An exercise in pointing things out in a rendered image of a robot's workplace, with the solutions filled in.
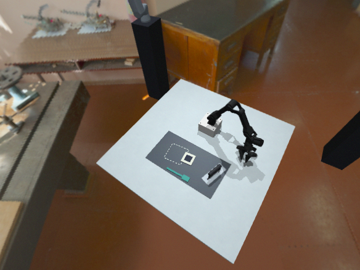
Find teal t-shaped tool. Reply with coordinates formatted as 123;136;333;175
166;167;190;182

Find white square tile with dark blue center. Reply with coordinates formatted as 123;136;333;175
181;152;196;165

